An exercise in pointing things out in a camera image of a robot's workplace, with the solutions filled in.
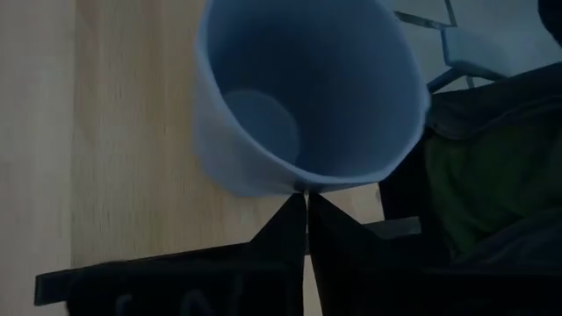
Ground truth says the pale blue chair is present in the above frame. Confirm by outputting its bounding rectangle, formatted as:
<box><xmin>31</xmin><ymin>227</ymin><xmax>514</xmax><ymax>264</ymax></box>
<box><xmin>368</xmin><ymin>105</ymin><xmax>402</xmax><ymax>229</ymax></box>
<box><xmin>393</xmin><ymin>0</ymin><xmax>513</xmax><ymax>94</ymax></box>

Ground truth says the person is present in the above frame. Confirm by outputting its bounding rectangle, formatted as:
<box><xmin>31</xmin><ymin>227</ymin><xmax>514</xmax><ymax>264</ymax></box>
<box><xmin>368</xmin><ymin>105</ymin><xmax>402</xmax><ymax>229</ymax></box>
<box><xmin>423</xmin><ymin>0</ymin><xmax>562</xmax><ymax>269</ymax></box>

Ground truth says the grey-blue mug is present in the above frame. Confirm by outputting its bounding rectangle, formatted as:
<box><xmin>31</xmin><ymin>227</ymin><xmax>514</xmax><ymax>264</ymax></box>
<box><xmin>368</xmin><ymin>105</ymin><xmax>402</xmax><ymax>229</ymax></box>
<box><xmin>192</xmin><ymin>0</ymin><xmax>431</xmax><ymax>198</ymax></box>

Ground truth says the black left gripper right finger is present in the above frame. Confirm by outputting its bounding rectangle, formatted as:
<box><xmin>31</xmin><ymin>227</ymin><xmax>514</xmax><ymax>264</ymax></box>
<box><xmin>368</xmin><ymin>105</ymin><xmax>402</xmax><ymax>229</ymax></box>
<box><xmin>307</xmin><ymin>192</ymin><xmax>399</xmax><ymax>316</ymax></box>

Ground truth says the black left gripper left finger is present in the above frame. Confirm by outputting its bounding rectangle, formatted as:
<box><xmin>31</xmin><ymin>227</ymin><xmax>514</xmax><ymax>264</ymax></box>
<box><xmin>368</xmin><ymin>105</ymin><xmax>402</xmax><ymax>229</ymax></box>
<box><xmin>244</xmin><ymin>192</ymin><xmax>307</xmax><ymax>316</ymax></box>

